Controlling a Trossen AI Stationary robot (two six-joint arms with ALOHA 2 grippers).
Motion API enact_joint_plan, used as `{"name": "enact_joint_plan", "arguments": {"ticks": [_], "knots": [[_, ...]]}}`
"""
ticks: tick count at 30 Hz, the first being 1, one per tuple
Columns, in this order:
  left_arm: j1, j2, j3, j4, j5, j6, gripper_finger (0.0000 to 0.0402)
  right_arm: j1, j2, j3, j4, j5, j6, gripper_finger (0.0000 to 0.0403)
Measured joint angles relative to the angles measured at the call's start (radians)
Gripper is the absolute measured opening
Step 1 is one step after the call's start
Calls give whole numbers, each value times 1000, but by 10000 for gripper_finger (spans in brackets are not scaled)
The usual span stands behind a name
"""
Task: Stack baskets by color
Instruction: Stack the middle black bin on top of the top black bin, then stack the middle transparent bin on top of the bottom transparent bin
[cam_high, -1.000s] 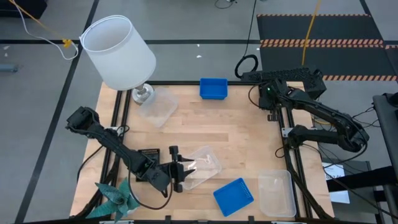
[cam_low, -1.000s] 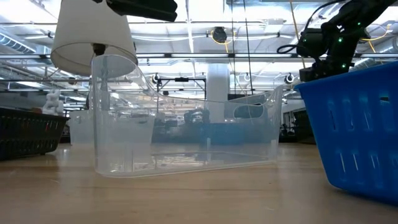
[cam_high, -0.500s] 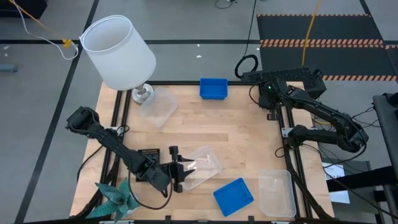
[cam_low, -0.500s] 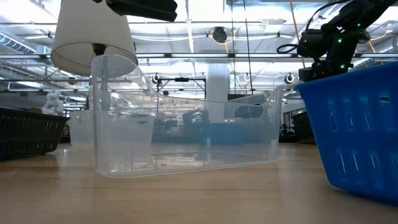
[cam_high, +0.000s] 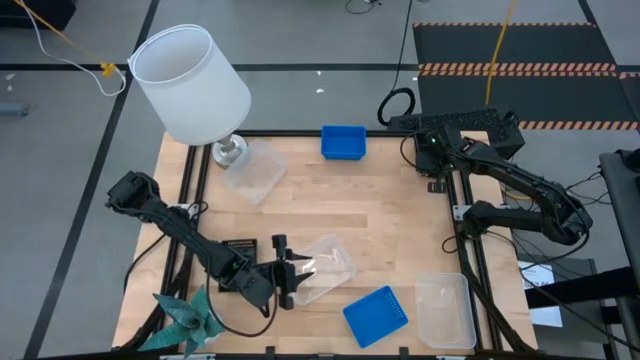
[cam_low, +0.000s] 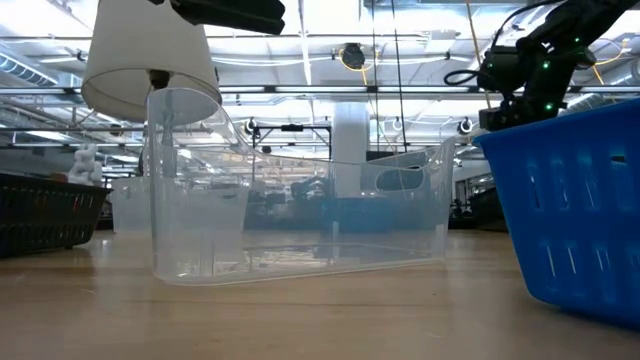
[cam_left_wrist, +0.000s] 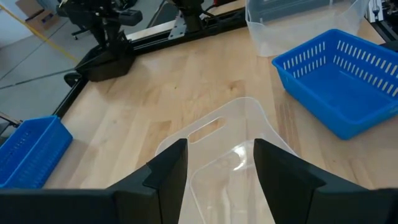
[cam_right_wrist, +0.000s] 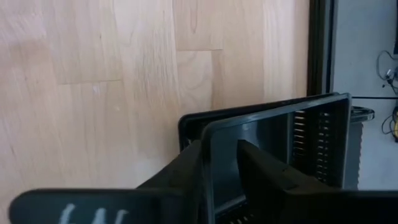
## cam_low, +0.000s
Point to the clear plastic storage bin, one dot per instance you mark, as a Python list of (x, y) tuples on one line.
[(130, 210), (200, 260)]

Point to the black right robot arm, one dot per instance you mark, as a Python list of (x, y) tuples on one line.
[(575, 25)]

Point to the small round ceiling reel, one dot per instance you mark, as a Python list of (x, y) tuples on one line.
[(250, 125), (465, 125)]

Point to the white shade silver table lamp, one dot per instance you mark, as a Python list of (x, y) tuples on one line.
[(140, 45)]

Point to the white building column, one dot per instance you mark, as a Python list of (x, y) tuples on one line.
[(350, 130)]

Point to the black cabinet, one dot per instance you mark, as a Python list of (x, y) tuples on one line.
[(380, 156)]

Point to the white knobbly figure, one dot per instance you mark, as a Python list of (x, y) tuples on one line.
[(85, 167)]

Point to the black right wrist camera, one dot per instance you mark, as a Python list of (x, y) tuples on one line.
[(492, 120)]

